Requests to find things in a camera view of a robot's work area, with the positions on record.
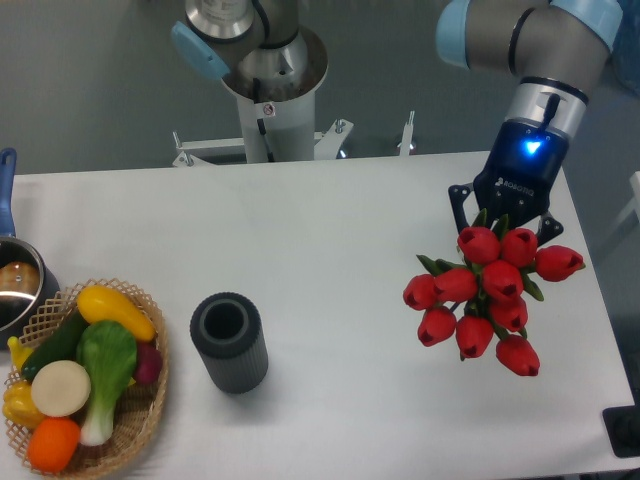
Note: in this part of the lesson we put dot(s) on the black device at edge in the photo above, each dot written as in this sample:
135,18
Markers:
622,425

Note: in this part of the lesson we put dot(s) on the dark green cucumber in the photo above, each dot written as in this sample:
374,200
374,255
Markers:
60,345

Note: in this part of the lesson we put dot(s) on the red tulip bouquet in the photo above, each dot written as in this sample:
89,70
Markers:
479,300

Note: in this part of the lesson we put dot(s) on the blue plastic bag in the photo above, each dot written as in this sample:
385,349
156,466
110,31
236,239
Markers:
625,57

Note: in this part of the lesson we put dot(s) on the dark grey ribbed vase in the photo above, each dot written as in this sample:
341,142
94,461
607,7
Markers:
226,330

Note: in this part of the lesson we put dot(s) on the beige round slice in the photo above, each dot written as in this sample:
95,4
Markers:
61,388

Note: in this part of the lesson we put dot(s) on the blue handled saucepan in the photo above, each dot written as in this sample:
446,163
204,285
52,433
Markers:
26,281

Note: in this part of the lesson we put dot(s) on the orange fruit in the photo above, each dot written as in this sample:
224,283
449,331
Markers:
53,444

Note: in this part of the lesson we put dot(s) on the dark red radish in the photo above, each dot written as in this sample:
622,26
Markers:
149,364

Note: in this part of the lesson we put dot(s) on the white chair part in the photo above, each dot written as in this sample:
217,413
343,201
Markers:
622,225

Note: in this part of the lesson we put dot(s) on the yellow squash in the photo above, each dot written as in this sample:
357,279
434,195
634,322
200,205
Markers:
98,303

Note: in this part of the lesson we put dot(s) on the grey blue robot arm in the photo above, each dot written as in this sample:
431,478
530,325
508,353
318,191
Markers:
557,49

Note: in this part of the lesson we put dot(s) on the woven wicker basket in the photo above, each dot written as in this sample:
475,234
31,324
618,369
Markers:
138,411

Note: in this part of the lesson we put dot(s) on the green bok choy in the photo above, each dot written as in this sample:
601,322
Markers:
108,353

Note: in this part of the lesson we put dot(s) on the white metal table frame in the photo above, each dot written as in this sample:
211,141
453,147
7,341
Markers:
328,145

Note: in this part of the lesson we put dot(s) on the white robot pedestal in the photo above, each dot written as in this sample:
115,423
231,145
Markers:
275,93

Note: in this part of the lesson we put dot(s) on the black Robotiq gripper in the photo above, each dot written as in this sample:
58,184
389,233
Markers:
516,181

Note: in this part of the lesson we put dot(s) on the yellow banana piece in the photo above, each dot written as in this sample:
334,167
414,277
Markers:
19,353

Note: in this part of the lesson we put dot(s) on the yellow bell pepper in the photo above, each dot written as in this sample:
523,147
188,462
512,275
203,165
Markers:
19,406

